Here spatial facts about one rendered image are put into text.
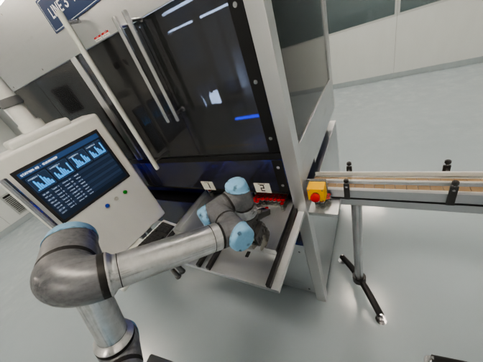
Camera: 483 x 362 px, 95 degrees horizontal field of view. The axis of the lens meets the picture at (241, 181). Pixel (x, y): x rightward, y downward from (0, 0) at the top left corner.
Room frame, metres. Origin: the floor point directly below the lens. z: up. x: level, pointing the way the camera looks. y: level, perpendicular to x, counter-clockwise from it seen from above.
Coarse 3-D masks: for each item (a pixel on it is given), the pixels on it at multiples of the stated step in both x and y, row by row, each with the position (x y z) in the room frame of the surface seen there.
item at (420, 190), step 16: (448, 160) 0.62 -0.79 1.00; (320, 176) 0.90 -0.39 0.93; (336, 176) 0.85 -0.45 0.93; (352, 176) 0.81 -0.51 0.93; (368, 176) 0.77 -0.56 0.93; (384, 176) 0.73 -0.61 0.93; (400, 176) 0.70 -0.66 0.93; (416, 176) 0.66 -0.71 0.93; (432, 176) 0.63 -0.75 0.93; (448, 176) 0.60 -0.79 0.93; (464, 176) 0.56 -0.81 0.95; (480, 176) 0.53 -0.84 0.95; (336, 192) 0.76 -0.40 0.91; (352, 192) 0.72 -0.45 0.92; (368, 192) 0.68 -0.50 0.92; (384, 192) 0.65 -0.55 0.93; (400, 192) 0.61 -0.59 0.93; (416, 192) 0.58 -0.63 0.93; (432, 192) 0.55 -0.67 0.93; (448, 192) 0.52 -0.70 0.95; (464, 192) 0.50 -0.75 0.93; (480, 192) 0.48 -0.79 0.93; (416, 208) 0.58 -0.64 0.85; (432, 208) 0.54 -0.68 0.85; (448, 208) 0.51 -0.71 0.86; (464, 208) 0.49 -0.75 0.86; (480, 208) 0.46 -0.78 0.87
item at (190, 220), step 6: (204, 192) 1.20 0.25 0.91; (198, 198) 1.15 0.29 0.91; (204, 198) 1.18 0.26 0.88; (210, 198) 1.15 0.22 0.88; (198, 204) 1.14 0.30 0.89; (204, 204) 1.12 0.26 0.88; (192, 210) 1.09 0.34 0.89; (186, 216) 1.04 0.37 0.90; (192, 216) 1.05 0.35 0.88; (180, 222) 1.00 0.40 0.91; (186, 222) 1.02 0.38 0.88; (192, 222) 1.00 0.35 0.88; (198, 222) 0.97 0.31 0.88; (174, 228) 0.96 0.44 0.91; (180, 228) 0.98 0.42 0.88; (186, 228) 0.96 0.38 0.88; (192, 228) 0.94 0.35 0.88
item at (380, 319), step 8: (344, 256) 0.96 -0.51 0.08; (352, 264) 0.86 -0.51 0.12; (352, 272) 0.81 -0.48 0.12; (360, 280) 0.73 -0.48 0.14; (368, 288) 0.68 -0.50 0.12; (368, 296) 0.65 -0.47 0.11; (376, 304) 0.60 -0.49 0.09; (376, 312) 0.56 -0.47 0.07; (376, 320) 0.55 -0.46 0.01; (384, 320) 0.53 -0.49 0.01
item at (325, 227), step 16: (336, 144) 1.50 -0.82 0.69; (320, 160) 1.11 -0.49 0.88; (336, 160) 1.45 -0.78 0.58; (320, 224) 0.88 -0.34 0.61; (336, 224) 1.24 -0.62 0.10; (320, 240) 0.84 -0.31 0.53; (304, 256) 0.79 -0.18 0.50; (288, 272) 0.88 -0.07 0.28; (304, 272) 0.81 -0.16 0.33; (304, 288) 0.83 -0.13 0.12
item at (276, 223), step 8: (272, 208) 0.86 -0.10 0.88; (280, 208) 0.84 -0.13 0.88; (288, 208) 0.82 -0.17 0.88; (272, 216) 0.80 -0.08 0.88; (280, 216) 0.78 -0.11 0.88; (288, 216) 0.73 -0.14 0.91; (272, 224) 0.75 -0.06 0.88; (280, 224) 0.74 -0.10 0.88; (272, 232) 0.71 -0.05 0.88; (280, 232) 0.69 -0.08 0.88; (272, 240) 0.67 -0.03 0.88; (280, 240) 0.63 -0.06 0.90; (248, 248) 0.67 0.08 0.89; (256, 248) 0.64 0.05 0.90; (264, 248) 0.61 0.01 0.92; (272, 248) 0.63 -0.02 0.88
